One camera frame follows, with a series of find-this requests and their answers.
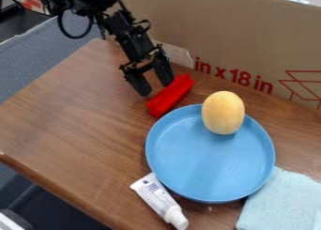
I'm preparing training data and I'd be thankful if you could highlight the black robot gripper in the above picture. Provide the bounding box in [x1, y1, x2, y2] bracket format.
[114, 23, 176, 98]

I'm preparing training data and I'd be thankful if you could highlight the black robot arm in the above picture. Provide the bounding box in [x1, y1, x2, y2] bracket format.
[41, 0, 174, 97]

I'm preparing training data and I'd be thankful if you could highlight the red rectangular block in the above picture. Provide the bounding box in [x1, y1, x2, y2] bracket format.
[148, 73, 196, 118]

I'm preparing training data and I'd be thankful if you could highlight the light blue towel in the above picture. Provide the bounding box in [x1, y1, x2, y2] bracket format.
[236, 167, 321, 230]

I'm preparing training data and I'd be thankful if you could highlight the cardboard box wall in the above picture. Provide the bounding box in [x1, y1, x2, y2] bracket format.
[124, 0, 321, 110]

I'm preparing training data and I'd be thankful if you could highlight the yellow potato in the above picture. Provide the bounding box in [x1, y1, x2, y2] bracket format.
[202, 91, 245, 135]

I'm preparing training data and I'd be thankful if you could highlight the grey fabric panel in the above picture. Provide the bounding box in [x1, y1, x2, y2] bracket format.
[0, 17, 102, 103]

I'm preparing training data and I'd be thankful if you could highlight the blue round plate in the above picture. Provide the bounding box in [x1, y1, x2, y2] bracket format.
[146, 104, 276, 204]

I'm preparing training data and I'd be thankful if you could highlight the white cream tube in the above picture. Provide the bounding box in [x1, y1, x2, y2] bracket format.
[130, 173, 190, 230]

